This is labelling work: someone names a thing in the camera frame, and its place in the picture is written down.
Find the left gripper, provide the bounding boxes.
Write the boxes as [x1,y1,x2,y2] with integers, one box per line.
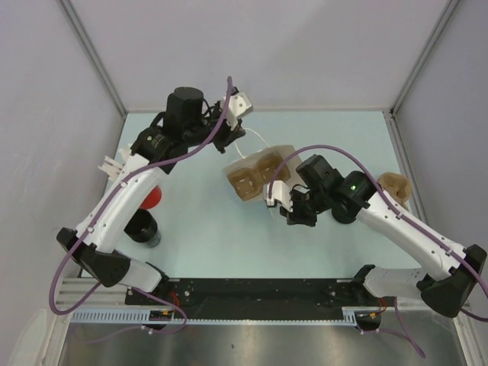
[184,101,246,154]

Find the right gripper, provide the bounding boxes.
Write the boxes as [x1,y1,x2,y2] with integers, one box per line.
[280,187,330,228]

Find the light blue paper bag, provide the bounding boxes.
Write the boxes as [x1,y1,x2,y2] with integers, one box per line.
[223,127,302,226]

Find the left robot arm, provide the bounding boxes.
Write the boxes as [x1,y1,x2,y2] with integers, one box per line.
[56,86,253,305]

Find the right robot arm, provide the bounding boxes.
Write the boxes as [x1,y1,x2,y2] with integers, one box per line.
[264,155,487,318]

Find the red straw cup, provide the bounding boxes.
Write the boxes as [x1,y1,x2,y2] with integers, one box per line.
[140,186,162,210]

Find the brown cardboard cup carrier stack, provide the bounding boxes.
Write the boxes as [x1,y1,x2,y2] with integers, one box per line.
[377,172,412,210]

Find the black cup left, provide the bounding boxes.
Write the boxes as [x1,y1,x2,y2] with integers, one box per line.
[124,209,162,248]

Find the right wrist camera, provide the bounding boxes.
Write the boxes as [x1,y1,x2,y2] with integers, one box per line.
[263,181,293,212]

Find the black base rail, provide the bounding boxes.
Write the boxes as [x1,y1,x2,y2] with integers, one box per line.
[125,277,397,321]

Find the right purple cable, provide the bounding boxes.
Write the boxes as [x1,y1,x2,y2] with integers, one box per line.
[266,143,488,359]

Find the purple cable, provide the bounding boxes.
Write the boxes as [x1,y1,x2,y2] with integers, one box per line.
[266,143,488,359]
[49,75,234,342]

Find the white cable duct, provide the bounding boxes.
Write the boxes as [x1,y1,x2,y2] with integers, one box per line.
[71,308,380,326]

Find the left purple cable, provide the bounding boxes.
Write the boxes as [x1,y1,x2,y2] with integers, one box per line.
[49,75,234,342]

